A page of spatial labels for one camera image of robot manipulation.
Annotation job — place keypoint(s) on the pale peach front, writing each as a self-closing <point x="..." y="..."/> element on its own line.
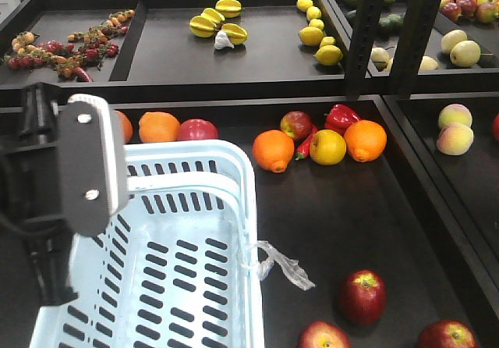
<point x="455" y="139"/>

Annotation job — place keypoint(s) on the clear plastic strip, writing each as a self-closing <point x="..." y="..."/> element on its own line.
<point x="263" y="256"/>

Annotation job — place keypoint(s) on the black upper fruit tray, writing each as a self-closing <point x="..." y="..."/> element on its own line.
<point x="441" y="81"/>

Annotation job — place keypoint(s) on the pale peach rear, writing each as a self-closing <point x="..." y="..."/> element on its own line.
<point x="454" y="113"/>

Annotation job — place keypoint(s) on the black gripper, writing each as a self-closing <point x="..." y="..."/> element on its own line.
<point x="63" y="172"/>

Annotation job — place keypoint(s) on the orange fruit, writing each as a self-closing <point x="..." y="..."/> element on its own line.
<point x="273" y="150"/>
<point x="365" y="140"/>

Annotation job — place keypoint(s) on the orange fruit right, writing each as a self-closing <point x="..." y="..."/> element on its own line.
<point x="365" y="140"/>

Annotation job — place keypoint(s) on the dark red apple front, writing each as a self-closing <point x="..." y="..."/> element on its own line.
<point x="362" y="297"/>

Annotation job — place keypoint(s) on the black shelf upright post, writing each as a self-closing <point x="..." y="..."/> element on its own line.
<point x="390" y="32"/>

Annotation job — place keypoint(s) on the light blue plastic basket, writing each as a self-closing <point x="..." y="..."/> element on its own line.
<point x="177" y="266"/>

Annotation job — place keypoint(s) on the red apple bottom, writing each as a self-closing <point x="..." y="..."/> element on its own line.
<point x="323" y="334"/>

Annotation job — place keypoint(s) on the dark red apple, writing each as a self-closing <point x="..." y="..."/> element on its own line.
<point x="362" y="297"/>
<point x="296" y="124"/>

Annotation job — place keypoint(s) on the orange fruit left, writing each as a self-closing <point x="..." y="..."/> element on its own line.
<point x="273" y="150"/>

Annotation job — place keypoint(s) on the pale peach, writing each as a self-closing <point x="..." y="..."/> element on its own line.
<point x="454" y="113"/>
<point x="455" y="139"/>

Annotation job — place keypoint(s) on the red chili pepper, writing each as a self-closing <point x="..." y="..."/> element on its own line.
<point x="303" y="150"/>

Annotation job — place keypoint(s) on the white garlic bulb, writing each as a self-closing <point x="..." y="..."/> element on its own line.
<point x="222" y="41"/>

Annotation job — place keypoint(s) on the yellow apple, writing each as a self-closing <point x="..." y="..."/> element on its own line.
<point x="327" y="147"/>

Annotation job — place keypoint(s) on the red bell pepper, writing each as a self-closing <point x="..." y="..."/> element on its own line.
<point x="340" y="118"/>

